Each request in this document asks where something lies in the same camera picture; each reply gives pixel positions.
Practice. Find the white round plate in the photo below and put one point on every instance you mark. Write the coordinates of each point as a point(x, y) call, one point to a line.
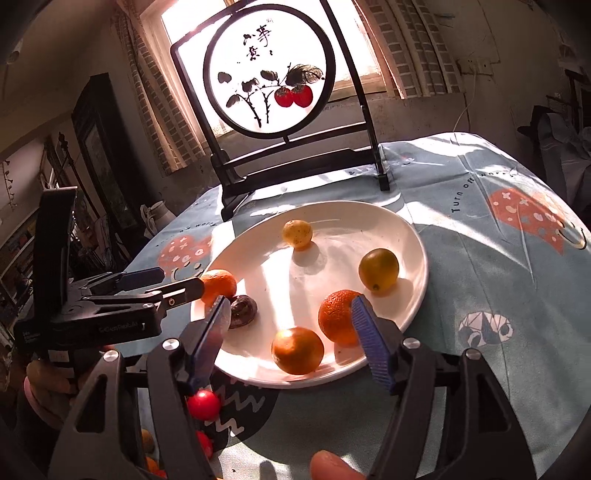
point(277, 286)

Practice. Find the person's right hand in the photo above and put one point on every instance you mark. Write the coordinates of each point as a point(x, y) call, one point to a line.
point(332, 467)

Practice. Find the bright window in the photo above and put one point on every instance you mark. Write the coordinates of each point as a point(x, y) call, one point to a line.
point(189, 21)

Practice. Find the small orange mandarin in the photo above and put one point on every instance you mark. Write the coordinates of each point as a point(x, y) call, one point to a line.
point(222, 284)

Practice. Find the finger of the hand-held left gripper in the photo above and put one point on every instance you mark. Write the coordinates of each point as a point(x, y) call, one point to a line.
point(141, 278)
point(178, 290)

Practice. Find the smooth orange citrus fruit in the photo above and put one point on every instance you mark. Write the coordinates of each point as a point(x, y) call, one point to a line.
point(298, 350)

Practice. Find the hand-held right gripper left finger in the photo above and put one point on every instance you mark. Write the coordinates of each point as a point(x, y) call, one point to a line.
point(210, 344)

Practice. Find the white pitcher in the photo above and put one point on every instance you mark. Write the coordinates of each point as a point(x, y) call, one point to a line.
point(157, 219)

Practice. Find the dark brown wrinkled fruit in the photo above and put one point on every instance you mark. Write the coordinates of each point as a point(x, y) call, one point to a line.
point(244, 311)

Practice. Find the large bumpy orange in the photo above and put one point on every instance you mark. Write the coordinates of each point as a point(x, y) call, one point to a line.
point(334, 318)

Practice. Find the cluttered bookshelf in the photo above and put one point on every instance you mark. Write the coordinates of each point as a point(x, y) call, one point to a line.
point(18, 249)

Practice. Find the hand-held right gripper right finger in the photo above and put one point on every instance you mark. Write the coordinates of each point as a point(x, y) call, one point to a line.
point(369, 341)

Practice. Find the checked curtain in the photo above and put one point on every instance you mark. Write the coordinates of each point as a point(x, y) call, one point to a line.
point(157, 106)
point(415, 46)

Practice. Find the red cherry tomato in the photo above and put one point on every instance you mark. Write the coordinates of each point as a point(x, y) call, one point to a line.
point(204, 405)
point(205, 444)

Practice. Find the yellow-green lemon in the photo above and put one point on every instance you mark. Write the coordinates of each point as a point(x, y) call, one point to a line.
point(378, 270)

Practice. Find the round painted screen black frame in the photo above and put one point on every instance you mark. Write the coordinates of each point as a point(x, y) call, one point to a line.
point(268, 69)

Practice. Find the person's left hand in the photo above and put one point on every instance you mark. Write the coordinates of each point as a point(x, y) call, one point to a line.
point(46, 381)

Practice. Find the small orange fruit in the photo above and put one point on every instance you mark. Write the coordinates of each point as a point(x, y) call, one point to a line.
point(147, 441)
point(154, 466)

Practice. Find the small yellow spotted fruit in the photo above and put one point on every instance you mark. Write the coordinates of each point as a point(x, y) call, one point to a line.
point(298, 233)

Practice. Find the wall power outlet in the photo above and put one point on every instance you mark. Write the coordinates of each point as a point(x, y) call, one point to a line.
point(478, 64)

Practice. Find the pile of clothes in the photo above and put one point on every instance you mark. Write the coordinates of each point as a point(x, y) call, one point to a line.
point(558, 138)

